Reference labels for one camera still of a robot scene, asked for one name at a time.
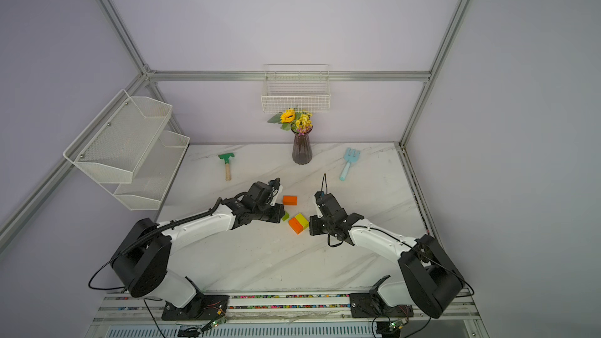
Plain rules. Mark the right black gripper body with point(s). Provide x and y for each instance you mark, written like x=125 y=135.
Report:
x=322 y=224

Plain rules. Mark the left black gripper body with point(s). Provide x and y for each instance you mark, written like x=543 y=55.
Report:
x=268 y=213

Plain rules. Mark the yellow rectangular block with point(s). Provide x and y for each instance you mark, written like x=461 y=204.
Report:
x=301 y=222

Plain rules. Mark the orange block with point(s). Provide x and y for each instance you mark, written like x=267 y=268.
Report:
x=290 y=200
x=296 y=226

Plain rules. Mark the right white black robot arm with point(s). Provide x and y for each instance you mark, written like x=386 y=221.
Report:
x=430 y=278

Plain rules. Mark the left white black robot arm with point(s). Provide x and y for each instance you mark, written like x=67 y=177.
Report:
x=143 y=260

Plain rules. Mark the light blue toy fork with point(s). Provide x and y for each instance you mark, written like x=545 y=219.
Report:
x=351 y=156

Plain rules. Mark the dark ribbed glass vase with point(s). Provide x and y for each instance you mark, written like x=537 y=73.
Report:
x=302 y=152

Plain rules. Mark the yellow artificial flower bouquet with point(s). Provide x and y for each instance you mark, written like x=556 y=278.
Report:
x=295 y=120

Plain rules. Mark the white two-tier mesh shelf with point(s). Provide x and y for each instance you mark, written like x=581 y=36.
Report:
x=129 y=151

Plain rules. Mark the green toy rake wooden handle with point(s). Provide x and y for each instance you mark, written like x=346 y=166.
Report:
x=226 y=158

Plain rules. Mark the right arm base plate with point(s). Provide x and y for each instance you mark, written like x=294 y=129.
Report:
x=372 y=305

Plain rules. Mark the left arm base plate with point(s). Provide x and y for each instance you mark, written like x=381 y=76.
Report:
x=202 y=307

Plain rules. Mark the white wire wall basket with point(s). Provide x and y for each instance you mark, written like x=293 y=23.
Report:
x=296 y=86

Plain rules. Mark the aluminium front rail frame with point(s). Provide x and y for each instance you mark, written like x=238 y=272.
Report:
x=281 y=314

